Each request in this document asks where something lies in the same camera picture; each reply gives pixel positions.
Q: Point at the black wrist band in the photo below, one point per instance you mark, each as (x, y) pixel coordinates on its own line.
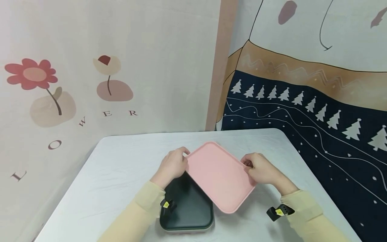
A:
(279, 211)
(168, 204)

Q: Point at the person's right fingers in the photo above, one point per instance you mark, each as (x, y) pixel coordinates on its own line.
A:
(247, 163)

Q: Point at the person's left hand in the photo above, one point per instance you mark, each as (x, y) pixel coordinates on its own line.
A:
(170, 166)

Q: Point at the person's left fingers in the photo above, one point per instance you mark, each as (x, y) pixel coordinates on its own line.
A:
(183, 151)

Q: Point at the person's right hand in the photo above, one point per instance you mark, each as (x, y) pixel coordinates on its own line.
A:
(266, 171)

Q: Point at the pale green square tray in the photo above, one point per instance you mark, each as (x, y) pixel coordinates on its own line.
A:
(187, 231)

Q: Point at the pink square tray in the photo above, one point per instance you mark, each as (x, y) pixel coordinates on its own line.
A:
(219, 174)

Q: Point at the person's left forearm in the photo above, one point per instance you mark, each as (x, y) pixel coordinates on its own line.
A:
(136, 215)

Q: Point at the person's right forearm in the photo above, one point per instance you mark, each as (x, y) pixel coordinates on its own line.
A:
(311, 218)

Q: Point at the dark green square tray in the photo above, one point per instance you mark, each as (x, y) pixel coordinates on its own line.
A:
(189, 205)

